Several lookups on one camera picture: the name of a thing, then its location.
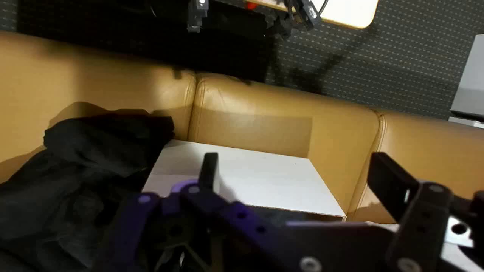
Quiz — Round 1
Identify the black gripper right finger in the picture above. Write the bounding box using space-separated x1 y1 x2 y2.
366 151 484 272

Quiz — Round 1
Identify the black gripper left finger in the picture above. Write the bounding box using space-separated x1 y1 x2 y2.
95 151 304 272

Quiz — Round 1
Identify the black cloth garment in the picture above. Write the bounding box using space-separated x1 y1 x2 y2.
0 107 175 272

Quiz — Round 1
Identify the tan leather sofa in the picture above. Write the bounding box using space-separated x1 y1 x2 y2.
0 30 484 225

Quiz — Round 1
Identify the white card with text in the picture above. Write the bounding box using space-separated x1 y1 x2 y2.
142 139 348 219

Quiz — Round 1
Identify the white cabinet side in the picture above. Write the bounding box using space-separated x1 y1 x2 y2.
449 33 484 124

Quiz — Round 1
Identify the white table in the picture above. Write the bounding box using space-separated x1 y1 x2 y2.
262 0 381 30

